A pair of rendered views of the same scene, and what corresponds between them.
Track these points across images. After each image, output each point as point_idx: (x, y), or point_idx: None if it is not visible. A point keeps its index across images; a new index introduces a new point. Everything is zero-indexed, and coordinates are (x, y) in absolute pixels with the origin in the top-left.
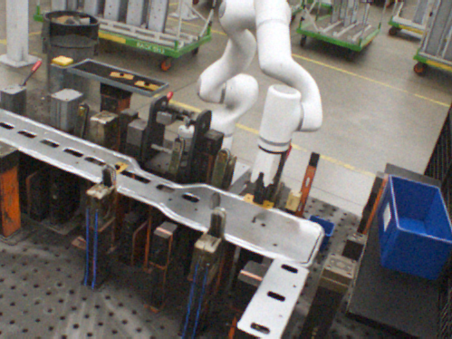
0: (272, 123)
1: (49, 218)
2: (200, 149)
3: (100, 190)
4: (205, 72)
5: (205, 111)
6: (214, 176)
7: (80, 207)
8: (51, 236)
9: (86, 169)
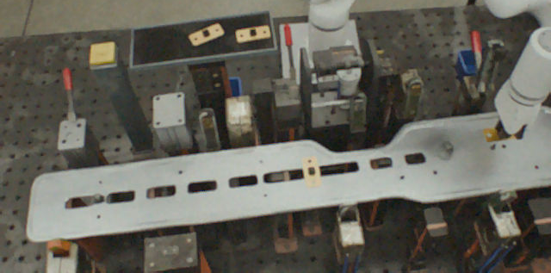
0: (545, 84)
1: (232, 243)
2: (378, 87)
3: (354, 234)
4: None
5: (374, 51)
6: (408, 109)
7: (277, 222)
8: (248, 258)
9: (284, 197)
